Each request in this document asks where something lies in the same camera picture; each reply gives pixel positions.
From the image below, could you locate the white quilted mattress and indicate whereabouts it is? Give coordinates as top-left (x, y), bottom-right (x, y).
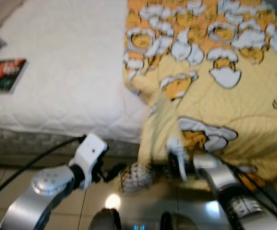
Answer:
top-left (0, 0), bottom-right (151, 159)

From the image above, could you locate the robot left leg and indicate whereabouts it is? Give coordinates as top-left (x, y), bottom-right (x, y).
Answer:
top-left (88, 208), bottom-right (122, 230)

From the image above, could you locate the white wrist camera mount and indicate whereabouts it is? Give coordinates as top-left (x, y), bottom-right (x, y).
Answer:
top-left (166, 135), bottom-right (189, 182)
top-left (75, 133), bottom-right (108, 175)

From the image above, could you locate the robot right leg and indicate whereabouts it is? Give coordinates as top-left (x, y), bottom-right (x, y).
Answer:
top-left (160, 212), bottom-right (192, 230)

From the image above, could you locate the yellow orange cartoon blanket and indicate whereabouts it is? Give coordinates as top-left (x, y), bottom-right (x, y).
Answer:
top-left (119, 0), bottom-right (277, 192)

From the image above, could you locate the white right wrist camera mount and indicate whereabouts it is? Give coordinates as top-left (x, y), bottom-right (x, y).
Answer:
top-left (166, 135), bottom-right (189, 182)

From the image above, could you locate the dark book red cover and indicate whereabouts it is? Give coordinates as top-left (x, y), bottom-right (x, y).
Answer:
top-left (0, 58), bottom-right (28, 94)

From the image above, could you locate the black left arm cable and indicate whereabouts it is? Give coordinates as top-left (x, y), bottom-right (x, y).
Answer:
top-left (0, 136), bottom-right (87, 207)

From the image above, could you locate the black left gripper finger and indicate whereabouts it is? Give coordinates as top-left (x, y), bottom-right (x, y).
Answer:
top-left (107, 164), bottom-right (128, 182)

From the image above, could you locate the robot leg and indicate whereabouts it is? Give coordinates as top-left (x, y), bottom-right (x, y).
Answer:
top-left (160, 212), bottom-right (192, 230)
top-left (88, 208), bottom-right (122, 230)

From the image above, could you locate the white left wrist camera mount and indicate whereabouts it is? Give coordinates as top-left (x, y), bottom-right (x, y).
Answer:
top-left (75, 133), bottom-right (108, 175)

